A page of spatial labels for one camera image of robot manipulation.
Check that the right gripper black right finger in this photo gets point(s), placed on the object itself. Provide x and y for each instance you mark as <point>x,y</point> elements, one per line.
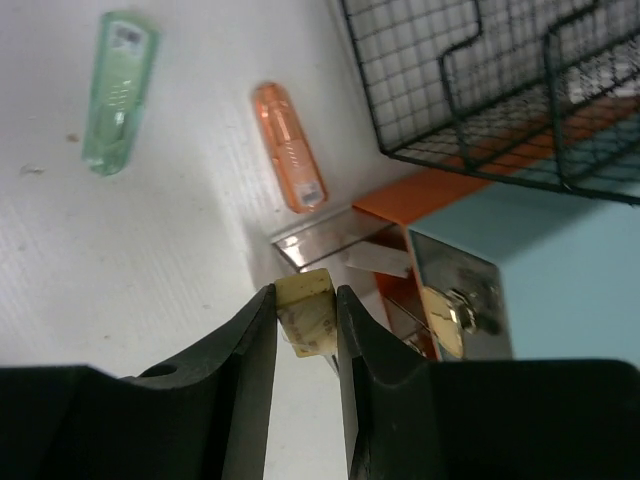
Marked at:
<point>407,417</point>

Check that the green highlighter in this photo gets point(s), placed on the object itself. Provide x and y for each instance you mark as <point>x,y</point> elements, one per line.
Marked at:
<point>126,50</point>

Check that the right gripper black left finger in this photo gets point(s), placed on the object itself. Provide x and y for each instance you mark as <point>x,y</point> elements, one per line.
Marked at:
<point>200,414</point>

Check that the orange highlighter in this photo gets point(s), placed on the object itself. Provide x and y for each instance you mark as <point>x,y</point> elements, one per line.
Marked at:
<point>298,175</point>

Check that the black wire mesh organizer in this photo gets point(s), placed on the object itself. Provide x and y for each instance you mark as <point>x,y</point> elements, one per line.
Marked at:
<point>539,94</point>

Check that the teal and orange drawer box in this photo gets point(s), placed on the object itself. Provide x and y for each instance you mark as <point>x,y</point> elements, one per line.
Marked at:
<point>469,269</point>

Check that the small wooden block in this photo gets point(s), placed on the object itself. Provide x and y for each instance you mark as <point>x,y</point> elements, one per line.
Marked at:
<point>307,311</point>

